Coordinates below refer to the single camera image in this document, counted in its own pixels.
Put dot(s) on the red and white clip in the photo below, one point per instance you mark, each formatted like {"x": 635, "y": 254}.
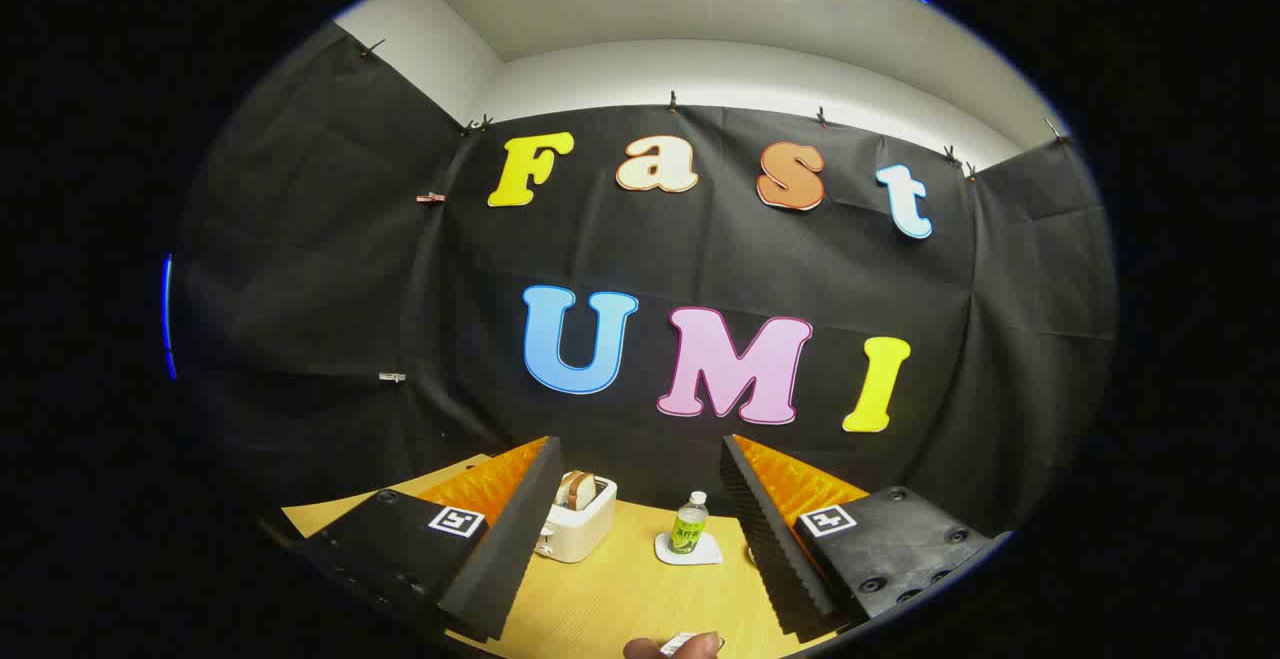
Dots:
{"x": 430, "y": 197}

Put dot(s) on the green label drink bottle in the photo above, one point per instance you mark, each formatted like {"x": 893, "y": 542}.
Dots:
{"x": 689, "y": 529}

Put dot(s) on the row of black backdrop clips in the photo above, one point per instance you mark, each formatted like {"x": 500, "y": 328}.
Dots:
{"x": 672, "y": 99}

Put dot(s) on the bread slice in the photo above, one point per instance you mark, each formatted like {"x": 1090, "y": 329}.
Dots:
{"x": 570, "y": 491}
{"x": 589, "y": 489}

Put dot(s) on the white toaster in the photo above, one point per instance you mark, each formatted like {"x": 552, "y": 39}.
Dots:
{"x": 580, "y": 534}

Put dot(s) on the white coaster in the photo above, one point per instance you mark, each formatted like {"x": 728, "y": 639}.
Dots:
{"x": 705, "y": 551}

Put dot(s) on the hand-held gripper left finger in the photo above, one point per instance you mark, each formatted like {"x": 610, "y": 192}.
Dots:
{"x": 510, "y": 539}

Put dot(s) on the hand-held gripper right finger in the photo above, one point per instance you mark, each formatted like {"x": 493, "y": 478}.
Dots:
{"x": 775, "y": 549}

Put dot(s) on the black backdrop cloth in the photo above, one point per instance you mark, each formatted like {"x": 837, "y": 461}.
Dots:
{"x": 400, "y": 289}

